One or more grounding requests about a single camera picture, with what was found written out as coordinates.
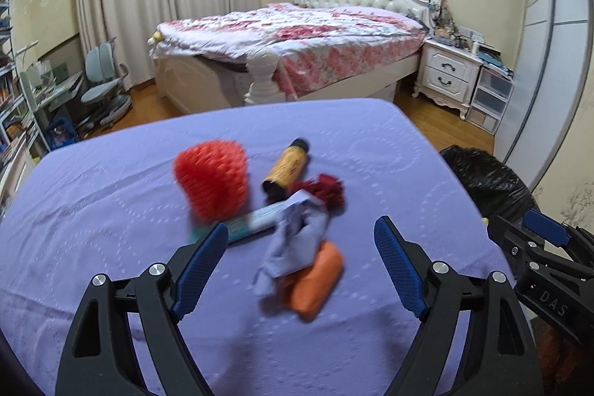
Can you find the pink floral blanket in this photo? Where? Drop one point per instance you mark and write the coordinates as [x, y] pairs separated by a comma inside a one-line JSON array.
[[297, 39]]

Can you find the orange foam fruit net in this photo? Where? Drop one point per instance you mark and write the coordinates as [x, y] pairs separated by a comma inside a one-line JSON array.
[[211, 178]]

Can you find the pink pillow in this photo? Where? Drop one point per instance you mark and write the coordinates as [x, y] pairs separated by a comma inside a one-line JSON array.
[[376, 15]]

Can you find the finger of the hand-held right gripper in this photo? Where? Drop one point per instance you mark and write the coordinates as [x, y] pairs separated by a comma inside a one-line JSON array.
[[515, 238], [547, 226]]

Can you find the white study desk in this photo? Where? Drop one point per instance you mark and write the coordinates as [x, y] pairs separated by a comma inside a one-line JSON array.
[[60, 92]]

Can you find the brown bottle with black cap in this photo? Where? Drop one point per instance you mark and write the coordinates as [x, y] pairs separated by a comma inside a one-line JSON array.
[[285, 166]]

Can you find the white sliding wardrobe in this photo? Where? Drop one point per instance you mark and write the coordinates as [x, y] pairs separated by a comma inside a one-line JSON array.
[[547, 43]]

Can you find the white nightstand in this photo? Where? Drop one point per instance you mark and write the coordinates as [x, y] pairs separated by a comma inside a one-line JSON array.
[[448, 71]]

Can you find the blue basket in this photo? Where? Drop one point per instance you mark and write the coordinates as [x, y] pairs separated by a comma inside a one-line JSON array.
[[62, 131]]

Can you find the trash bin with black bag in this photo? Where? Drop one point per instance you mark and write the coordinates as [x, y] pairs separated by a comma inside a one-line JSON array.
[[487, 182]]

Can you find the teal and white tube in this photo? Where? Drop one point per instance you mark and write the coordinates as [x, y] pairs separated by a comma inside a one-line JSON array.
[[253, 222]]

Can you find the orange plastic lump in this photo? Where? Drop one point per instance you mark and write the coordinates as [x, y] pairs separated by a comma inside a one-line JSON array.
[[318, 284]]

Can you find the purple tablecloth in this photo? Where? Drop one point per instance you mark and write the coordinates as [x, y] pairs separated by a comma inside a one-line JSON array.
[[116, 201]]

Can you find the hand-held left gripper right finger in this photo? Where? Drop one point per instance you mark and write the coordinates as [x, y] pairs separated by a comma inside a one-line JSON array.
[[399, 270]]

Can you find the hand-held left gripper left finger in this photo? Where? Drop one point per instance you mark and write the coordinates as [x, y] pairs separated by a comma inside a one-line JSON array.
[[202, 266]]

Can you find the grey desk chair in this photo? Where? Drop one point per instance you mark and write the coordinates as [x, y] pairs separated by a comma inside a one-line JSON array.
[[102, 92]]

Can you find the dark red wrapper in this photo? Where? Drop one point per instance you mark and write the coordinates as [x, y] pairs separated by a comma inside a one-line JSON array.
[[327, 189]]

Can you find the clutter on nightstand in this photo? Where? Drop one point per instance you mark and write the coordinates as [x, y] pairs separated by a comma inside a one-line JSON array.
[[448, 29]]

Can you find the bookshelf with books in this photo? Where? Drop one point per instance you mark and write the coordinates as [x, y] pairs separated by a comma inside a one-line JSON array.
[[14, 113]]

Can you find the stack of books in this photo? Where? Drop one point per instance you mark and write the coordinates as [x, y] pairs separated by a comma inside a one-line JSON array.
[[496, 62]]

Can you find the clear plastic drawer unit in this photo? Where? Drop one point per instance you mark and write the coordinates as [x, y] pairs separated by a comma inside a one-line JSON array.
[[489, 97]]

